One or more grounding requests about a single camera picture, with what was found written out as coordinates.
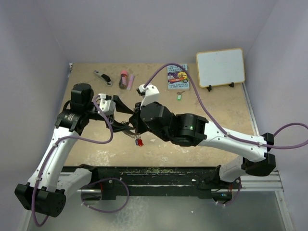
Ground small whiteboard on stand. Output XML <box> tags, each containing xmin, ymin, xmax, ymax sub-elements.
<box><xmin>196</xmin><ymin>48</ymin><xmax>245</xmax><ymax>91</ymax></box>

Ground treehouse paperback book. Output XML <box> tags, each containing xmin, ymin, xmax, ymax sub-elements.
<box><xmin>167</xmin><ymin>64</ymin><xmax>190</xmax><ymax>90</ymax></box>

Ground red key tag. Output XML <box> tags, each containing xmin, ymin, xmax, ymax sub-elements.
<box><xmin>135</xmin><ymin>139</ymin><xmax>143</xmax><ymax>147</ymax></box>

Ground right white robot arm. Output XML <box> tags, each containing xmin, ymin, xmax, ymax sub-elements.
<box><xmin>129</xmin><ymin>102</ymin><xmax>276</xmax><ymax>188</ymax></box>

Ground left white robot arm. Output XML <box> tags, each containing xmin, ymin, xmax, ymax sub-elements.
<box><xmin>14</xmin><ymin>83</ymin><xmax>121</xmax><ymax>220</ymax></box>

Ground keyring yellow clip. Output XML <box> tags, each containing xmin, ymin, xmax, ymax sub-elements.
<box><xmin>121</xmin><ymin>121</ymin><xmax>139</xmax><ymax>139</ymax></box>

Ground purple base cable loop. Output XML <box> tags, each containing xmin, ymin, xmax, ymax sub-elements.
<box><xmin>80</xmin><ymin>177</ymin><xmax>130</xmax><ymax>214</ymax></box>

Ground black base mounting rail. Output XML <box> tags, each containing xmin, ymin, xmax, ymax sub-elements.
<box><xmin>79</xmin><ymin>164</ymin><xmax>242</xmax><ymax>201</ymax></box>

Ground purple highlighter pen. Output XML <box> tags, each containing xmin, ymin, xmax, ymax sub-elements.
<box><xmin>127</xmin><ymin>74</ymin><xmax>134</xmax><ymax>90</ymax></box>

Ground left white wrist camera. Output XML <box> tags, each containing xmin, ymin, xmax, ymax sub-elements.
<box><xmin>99</xmin><ymin>93</ymin><xmax>116</xmax><ymax>116</ymax></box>

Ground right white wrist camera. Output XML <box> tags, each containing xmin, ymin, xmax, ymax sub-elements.
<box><xmin>137</xmin><ymin>83</ymin><xmax>159</xmax><ymax>107</ymax></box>

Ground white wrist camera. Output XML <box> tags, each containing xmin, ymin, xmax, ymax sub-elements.
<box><xmin>99</xmin><ymin>93</ymin><xmax>116</xmax><ymax>116</ymax></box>
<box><xmin>137</xmin><ymin>83</ymin><xmax>159</xmax><ymax>107</ymax></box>

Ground pink capped dark bottle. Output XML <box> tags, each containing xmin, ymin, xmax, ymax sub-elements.
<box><xmin>119</xmin><ymin>70</ymin><xmax>128</xmax><ymax>90</ymax></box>

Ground green key tag with key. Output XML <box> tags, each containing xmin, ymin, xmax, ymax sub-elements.
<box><xmin>177</xmin><ymin>91</ymin><xmax>184</xmax><ymax>101</ymax></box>

